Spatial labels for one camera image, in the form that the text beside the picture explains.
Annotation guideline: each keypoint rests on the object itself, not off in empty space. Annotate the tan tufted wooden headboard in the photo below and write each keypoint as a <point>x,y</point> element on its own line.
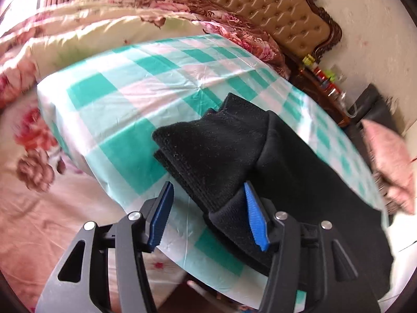
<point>260,3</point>

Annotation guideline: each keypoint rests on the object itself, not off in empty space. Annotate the black pants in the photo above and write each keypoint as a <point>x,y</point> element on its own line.
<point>211,146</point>

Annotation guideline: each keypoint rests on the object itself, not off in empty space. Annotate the dark wooden nightstand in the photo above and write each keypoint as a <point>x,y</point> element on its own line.
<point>312,86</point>

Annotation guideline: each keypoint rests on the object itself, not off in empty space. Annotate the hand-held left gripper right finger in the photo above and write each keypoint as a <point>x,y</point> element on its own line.
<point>255,215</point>

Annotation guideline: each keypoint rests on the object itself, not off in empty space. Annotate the yellow box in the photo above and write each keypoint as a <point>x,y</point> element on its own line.
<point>308,60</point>

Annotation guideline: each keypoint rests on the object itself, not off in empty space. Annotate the dark leather armchair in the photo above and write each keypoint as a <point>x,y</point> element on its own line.
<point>378,111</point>

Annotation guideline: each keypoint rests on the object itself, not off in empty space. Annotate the teal white checked sheet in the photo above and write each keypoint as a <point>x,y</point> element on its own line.
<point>114,104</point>

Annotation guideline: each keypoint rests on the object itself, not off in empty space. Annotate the large pink pillow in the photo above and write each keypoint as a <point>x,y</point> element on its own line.
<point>391,159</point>

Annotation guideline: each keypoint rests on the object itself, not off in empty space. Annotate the green tissue packet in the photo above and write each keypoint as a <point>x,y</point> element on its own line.
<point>330,73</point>

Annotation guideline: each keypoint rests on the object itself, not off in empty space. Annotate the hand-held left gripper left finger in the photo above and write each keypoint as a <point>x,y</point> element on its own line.
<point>161,215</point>

